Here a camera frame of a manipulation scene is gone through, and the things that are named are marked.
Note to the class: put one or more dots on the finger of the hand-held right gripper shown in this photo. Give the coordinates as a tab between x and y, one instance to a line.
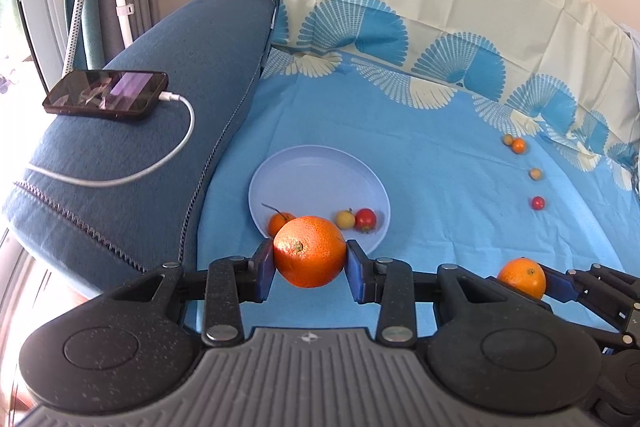
557	284

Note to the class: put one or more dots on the yellow cherry tomato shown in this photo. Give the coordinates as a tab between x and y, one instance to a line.
345	219

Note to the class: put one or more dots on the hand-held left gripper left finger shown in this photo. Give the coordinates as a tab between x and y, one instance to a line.
264	272

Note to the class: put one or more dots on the black smartphone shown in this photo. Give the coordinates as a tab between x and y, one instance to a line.
105	94

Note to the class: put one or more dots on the small orange tangerine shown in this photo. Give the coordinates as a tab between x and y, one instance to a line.
310	252
519	145

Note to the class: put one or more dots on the red cherry tomato green stem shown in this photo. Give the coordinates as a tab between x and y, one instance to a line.
365	219

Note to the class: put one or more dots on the light blue round plate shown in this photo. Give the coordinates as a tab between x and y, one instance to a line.
310	177

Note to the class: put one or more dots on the blue and cream printed blanket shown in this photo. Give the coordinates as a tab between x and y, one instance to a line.
450	207

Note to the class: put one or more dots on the yellow-orange tangerine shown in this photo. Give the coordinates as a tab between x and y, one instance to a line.
520	278

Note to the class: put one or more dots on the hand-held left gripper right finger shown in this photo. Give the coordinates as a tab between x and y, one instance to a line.
357	274

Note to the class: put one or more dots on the blue sofa armrest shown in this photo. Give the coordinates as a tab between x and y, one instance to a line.
175	57

